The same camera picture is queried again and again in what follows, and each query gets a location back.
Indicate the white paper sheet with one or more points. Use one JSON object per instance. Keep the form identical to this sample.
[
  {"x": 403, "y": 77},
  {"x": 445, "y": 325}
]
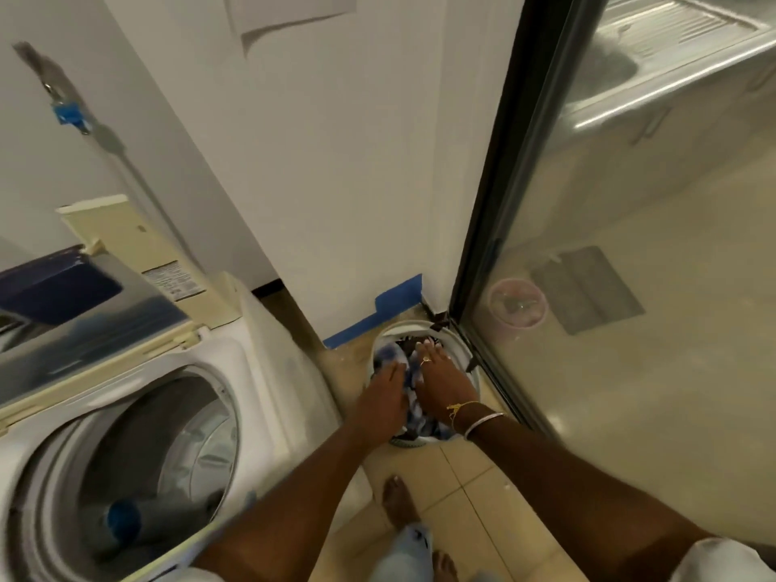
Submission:
[{"x": 285, "y": 15}]

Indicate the black framed glass door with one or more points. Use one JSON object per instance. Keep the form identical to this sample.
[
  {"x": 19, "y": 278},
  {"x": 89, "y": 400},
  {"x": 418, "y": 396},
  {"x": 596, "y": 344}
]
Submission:
[{"x": 533, "y": 115}]

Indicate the steel kitchen sink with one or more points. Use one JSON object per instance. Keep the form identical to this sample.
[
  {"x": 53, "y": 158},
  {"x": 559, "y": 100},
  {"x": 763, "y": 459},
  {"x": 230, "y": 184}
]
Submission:
[{"x": 667, "y": 30}]

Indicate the blue patterned garment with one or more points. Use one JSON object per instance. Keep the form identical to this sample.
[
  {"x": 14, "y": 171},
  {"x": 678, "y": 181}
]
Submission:
[{"x": 388, "y": 357}]

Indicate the person's light blue jeans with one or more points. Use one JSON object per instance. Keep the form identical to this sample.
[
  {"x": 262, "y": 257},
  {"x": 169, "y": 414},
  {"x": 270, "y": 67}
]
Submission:
[{"x": 403, "y": 554}]

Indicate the person's left forearm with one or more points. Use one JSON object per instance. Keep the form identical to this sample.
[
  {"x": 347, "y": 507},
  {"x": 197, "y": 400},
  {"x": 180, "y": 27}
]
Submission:
[{"x": 303, "y": 503}]

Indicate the white round laundry hamper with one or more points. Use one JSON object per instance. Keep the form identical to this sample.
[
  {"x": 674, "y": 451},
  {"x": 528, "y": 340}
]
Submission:
[{"x": 448, "y": 342}]

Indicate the person's left hand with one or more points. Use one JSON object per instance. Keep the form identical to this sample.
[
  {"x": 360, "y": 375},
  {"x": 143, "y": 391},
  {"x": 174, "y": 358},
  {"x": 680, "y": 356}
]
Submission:
[{"x": 382, "y": 406}]

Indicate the pink plastic basin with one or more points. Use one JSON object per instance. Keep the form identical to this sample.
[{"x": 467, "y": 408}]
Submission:
[{"x": 518, "y": 303}]

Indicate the blue cream washing machine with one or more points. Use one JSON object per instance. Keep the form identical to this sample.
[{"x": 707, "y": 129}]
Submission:
[{"x": 254, "y": 357}]

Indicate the grey floor mat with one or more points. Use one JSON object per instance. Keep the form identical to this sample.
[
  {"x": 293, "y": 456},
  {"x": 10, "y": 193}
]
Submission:
[{"x": 588, "y": 290}]

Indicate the silver bangle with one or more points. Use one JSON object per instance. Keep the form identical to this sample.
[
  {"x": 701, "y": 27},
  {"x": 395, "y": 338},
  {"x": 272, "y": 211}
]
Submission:
[{"x": 485, "y": 421}]

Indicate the metal wall tap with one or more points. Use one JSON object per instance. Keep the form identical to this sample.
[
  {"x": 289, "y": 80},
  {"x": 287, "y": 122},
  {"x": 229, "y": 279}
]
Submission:
[{"x": 42, "y": 72}]

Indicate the person's right hand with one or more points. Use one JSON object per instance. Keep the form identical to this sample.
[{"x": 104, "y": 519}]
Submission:
[{"x": 445, "y": 387}]

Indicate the person's right forearm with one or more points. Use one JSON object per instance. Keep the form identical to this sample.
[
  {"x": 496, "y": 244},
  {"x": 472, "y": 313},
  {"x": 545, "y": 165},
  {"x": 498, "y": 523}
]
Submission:
[{"x": 576, "y": 490}]

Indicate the person's left foot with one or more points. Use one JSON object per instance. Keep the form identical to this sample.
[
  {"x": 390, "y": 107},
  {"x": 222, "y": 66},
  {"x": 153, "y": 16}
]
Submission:
[{"x": 400, "y": 503}]

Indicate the person's white shirt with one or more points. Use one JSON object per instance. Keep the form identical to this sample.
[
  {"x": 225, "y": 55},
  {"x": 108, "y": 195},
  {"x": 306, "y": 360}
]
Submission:
[{"x": 721, "y": 563}]

